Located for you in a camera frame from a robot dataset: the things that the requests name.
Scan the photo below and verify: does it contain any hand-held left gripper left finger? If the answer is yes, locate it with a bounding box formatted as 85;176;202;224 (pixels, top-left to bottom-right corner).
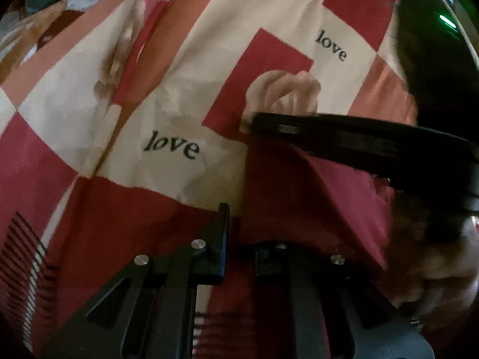
39;203;231;359

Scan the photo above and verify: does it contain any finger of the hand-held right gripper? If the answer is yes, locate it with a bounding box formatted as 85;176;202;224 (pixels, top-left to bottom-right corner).
239;112;479;212

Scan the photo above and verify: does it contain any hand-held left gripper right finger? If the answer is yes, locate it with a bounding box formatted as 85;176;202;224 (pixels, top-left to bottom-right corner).
254;243;435;359

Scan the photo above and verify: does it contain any maroon small garment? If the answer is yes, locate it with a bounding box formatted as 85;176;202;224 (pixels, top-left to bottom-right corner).
236;135;397;281

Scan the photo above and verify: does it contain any person's right hand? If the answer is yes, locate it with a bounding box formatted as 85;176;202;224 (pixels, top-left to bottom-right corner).
385;191;479;330

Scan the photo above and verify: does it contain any red and cream printed blanket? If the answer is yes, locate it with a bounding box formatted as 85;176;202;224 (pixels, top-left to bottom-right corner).
0;0;423;359

